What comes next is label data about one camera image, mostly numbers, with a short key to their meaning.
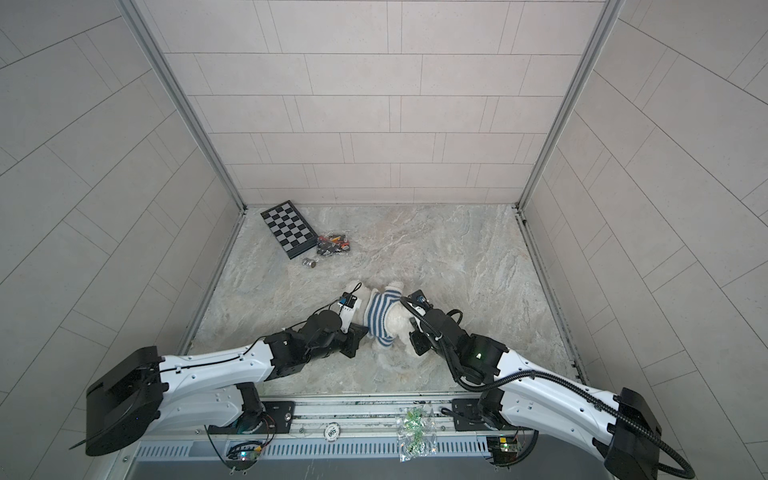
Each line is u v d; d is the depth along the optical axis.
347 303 0.69
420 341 0.66
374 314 0.77
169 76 0.81
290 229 1.05
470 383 0.54
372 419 0.72
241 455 0.65
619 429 0.41
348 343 0.69
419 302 0.64
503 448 0.68
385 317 0.76
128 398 0.40
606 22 0.72
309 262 0.98
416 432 0.69
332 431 0.69
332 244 1.02
